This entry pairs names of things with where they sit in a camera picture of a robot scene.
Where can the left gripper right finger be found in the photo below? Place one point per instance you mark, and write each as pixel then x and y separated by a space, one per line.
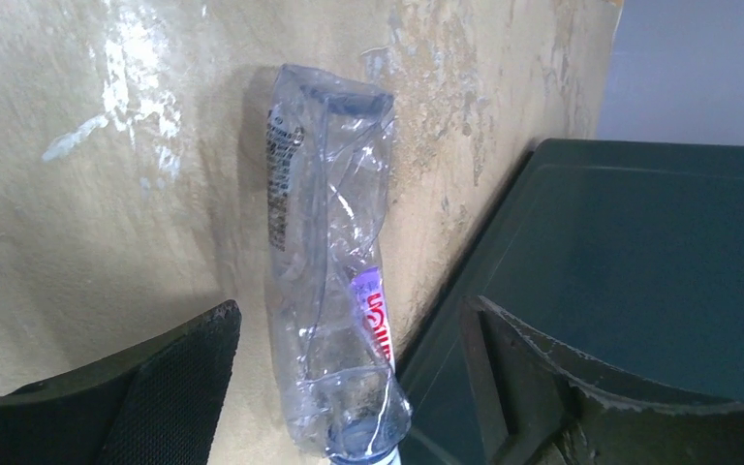
pixel 534 395

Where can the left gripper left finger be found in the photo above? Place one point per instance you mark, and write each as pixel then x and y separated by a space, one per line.
pixel 158 402

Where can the crushed clear bottle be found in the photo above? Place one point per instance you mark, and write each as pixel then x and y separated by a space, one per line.
pixel 328 153

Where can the dark green plastic bin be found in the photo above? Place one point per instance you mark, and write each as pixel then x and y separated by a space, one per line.
pixel 631 252

